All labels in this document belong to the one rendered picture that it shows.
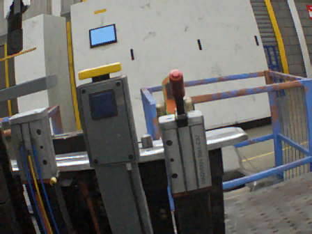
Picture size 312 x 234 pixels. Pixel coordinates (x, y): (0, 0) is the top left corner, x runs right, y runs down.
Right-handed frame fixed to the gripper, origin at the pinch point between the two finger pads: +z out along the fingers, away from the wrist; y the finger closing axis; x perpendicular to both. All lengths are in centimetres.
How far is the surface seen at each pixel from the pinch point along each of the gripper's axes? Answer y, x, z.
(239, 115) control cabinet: 756, -335, 103
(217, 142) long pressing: 14.3, -35.6, 24.1
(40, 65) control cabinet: 810, -108, -1
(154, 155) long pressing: 17.2, -25.4, 24.4
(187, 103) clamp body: 37, -39, 19
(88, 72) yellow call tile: -7.1, -11.6, 8.5
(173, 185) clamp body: 5.7, -24.3, 28.1
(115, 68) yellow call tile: -8.1, -15.3, 8.7
